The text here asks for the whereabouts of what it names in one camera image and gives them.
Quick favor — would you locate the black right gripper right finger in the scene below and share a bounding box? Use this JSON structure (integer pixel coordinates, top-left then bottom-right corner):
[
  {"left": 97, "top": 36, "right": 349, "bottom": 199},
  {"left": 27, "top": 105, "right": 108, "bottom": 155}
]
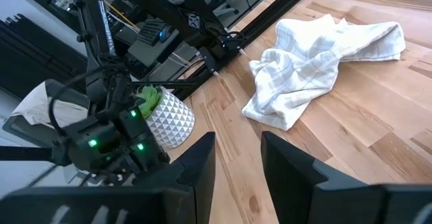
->
[{"left": 260, "top": 131, "right": 432, "bottom": 224}]

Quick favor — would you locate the succulent in white patterned pot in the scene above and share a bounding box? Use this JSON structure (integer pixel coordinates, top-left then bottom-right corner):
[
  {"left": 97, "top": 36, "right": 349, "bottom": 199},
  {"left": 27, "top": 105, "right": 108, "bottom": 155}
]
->
[{"left": 134, "top": 84, "right": 196, "bottom": 150}]

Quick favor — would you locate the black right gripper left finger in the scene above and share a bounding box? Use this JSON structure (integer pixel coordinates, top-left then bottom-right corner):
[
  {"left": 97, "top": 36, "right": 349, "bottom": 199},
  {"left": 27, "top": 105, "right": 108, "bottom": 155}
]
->
[{"left": 0, "top": 131, "right": 217, "bottom": 224}]

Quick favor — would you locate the yellow cable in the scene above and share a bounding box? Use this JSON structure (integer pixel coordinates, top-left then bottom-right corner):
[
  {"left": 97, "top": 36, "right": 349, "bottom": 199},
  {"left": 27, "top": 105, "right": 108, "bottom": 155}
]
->
[{"left": 103, "top": 0, "right": 140, "bottom": 33}]

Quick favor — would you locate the white checked kitchen towel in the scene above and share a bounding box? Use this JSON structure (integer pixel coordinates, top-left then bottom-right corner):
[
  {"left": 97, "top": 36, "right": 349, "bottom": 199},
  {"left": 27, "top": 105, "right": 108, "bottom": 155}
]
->
[{"left": 241, "top": 13, "right": 407, "bottom": 132}]

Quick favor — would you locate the grey control box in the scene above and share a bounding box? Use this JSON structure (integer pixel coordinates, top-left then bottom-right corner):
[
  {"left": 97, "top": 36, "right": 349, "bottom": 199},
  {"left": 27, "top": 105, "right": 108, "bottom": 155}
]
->
[{"left": 127, "top": 18, "right": 180, "bottom": 68}]

